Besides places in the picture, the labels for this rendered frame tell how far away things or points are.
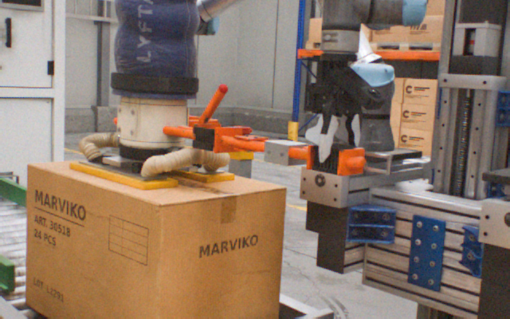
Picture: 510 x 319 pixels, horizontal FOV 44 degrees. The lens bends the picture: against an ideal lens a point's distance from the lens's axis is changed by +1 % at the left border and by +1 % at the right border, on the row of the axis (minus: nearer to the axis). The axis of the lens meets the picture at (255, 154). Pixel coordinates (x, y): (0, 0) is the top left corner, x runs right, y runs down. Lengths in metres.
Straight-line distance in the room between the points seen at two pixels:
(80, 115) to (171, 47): 9.65
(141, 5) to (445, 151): 0.85
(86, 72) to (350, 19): 10.27
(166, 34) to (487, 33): 0.78
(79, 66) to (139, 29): 9.74
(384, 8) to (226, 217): 0.59
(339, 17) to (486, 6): 0.55
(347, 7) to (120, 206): 0.66
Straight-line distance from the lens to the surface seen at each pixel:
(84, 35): 11.36
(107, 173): 1.59
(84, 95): 11.38
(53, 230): 1.73
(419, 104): 9.30
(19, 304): 1.96
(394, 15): 1.24
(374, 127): 1.71
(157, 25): 1.56
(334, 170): 1.21
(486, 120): 1.66
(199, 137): 1.46
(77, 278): 1.66
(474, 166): 1.66
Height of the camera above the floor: 1.24
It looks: 8 degrees down
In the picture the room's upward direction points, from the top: 3 degrees clockwise
